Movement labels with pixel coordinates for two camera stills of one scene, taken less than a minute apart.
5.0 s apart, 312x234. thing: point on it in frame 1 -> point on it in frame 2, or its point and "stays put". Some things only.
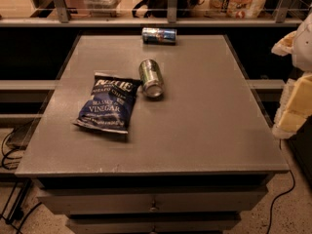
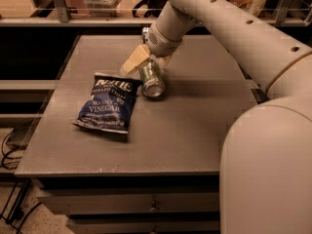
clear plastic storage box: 101,1 stays put
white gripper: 303,51 -> 161,44
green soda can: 151,78 stays put
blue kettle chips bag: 109,103 stays put
